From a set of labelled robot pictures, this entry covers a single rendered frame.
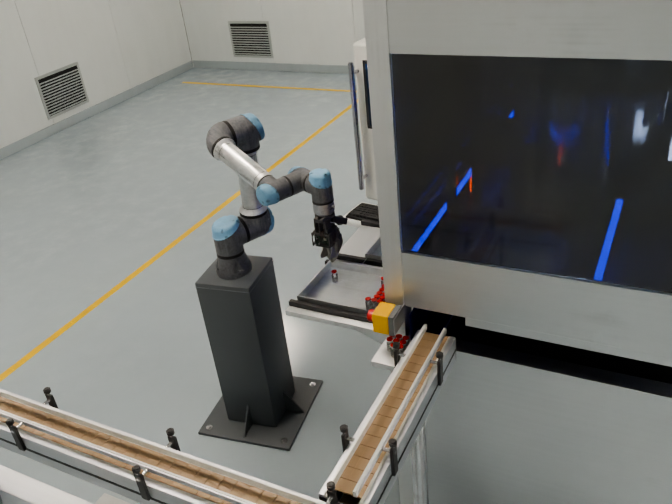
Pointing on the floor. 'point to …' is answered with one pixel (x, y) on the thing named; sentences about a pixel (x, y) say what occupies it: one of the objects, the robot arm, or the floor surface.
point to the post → (386, 175)
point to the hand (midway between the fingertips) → (333, 257)
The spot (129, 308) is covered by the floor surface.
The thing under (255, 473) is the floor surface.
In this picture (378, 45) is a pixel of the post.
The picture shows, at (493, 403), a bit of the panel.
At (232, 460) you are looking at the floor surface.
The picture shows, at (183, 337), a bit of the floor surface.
